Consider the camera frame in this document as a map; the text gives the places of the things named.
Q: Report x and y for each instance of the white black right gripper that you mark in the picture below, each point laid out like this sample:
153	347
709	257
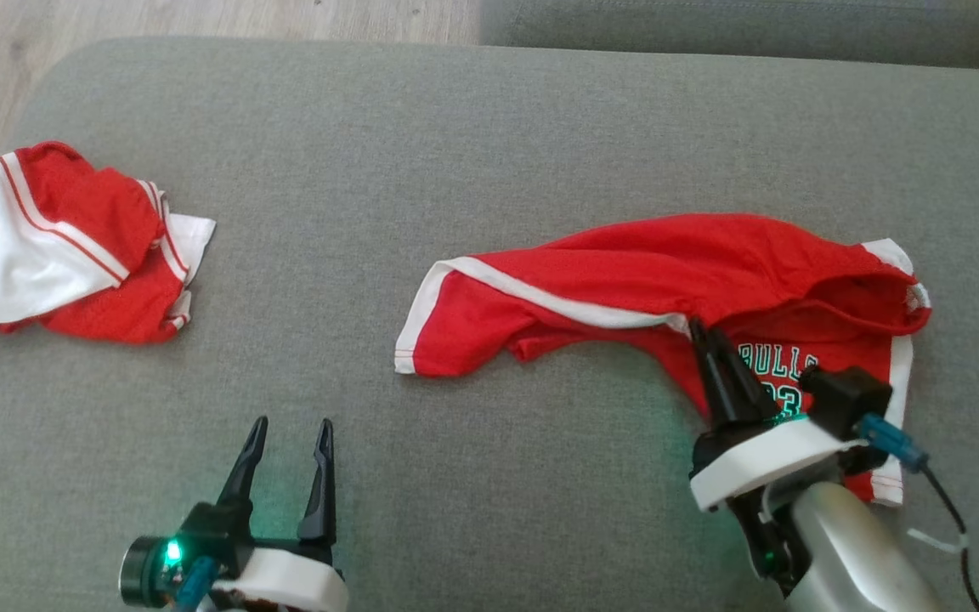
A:
761	463

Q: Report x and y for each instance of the red Bulls basketball jersey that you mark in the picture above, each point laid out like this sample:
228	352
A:
625	272

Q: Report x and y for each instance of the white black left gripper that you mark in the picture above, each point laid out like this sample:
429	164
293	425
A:
285	582

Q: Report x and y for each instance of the light grey sofa section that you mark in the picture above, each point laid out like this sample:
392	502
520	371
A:
710	25

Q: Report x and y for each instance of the red and white shorts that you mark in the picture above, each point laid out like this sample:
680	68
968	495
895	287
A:
107	195

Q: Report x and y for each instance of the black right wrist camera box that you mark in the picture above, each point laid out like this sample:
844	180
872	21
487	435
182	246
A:
851	399

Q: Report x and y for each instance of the grey fabric sofa seat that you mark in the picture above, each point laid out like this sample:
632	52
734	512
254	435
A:
455	127

